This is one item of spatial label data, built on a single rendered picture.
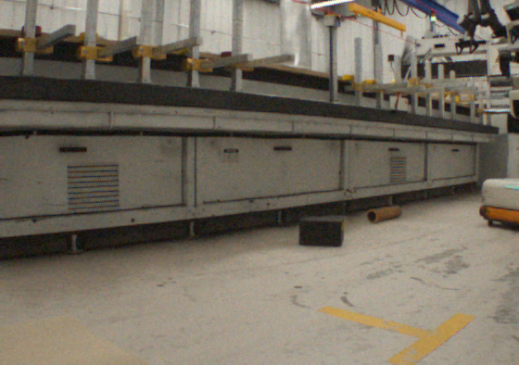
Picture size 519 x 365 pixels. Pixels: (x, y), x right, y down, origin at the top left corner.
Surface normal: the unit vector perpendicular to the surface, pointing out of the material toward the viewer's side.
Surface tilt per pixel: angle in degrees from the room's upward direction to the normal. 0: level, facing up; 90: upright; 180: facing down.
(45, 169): 90
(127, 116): 90
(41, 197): 90
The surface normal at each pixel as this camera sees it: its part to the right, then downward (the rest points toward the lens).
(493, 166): -0.71, 0.03
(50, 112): 0.70, 0.04
